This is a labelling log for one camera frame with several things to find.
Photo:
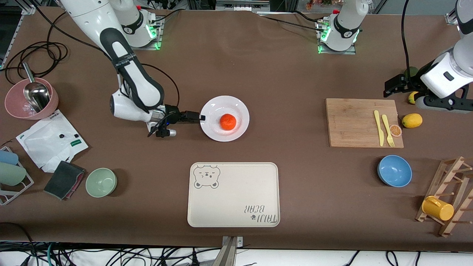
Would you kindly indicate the metal frame bracket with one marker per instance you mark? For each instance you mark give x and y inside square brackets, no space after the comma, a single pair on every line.
[242,5]

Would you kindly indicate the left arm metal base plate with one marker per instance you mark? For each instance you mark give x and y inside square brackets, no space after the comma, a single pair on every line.
[336,53]

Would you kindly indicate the wooden cup rack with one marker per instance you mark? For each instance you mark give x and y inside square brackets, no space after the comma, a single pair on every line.
[441,184]

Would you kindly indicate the wooden cutting board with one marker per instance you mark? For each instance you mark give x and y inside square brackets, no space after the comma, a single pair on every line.
[347,122]

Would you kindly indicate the yellow plastic knife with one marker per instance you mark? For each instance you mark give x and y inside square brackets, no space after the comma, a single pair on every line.
[379,129]

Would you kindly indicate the white plastic bag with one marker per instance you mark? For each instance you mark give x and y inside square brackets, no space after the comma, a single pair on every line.
[44,144]

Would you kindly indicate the pale green bowl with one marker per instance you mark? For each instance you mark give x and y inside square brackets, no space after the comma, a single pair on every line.
[101,182]

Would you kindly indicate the pale green cup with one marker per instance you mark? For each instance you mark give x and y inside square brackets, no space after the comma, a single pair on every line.
[11,174]

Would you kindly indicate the pink folded cloth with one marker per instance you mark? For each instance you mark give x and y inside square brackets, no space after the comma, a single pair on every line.
[78,183]

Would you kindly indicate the toy orange slice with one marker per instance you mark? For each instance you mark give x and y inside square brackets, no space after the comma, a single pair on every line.
[395,130]

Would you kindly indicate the aluminium frame post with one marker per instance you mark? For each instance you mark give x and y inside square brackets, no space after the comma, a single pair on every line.
[451,17]
[29,9]

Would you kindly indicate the metal scoop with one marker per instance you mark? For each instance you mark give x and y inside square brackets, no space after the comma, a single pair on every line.
[37,94]

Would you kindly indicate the light blue cup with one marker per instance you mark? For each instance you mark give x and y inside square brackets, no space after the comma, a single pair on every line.
[7,157]

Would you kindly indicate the yellow mug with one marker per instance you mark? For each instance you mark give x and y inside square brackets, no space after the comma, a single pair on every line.
[438,208]

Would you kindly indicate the dark green avocado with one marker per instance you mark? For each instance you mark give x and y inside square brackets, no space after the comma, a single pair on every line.
[411,72]

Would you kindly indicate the blue bowl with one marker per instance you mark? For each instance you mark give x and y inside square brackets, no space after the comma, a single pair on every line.
[394,171]

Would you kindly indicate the yellow lemon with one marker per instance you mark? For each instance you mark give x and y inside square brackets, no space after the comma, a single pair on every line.
[412,98]
[412,120]

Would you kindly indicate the orange fruit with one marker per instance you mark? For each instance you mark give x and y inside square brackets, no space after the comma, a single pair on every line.
[228,121]

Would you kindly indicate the white round plate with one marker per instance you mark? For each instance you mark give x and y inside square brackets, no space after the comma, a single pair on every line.
[216,127]

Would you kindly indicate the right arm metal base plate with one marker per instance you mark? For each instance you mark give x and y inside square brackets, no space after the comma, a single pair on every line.
[140,48]

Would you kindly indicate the yellow plastic fork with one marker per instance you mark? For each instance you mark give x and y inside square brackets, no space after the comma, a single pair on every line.
[386,127]

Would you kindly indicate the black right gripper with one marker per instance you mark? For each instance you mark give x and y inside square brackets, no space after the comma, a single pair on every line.
[172,111]

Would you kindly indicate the dark grey folded cloth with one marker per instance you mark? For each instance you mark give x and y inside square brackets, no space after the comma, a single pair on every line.
[61,179]

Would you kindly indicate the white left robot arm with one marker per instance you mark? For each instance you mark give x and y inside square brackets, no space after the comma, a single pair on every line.
[343,22]

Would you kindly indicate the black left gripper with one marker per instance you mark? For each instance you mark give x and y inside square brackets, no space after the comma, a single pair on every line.
[409,81]

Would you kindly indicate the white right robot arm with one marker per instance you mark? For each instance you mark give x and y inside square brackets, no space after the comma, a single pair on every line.
[136,81]

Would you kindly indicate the pink bowl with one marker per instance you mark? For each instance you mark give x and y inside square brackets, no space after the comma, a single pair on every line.
[14,99]

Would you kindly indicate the cream bear print tray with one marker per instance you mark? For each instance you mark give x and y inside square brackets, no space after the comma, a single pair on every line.
[236,192]

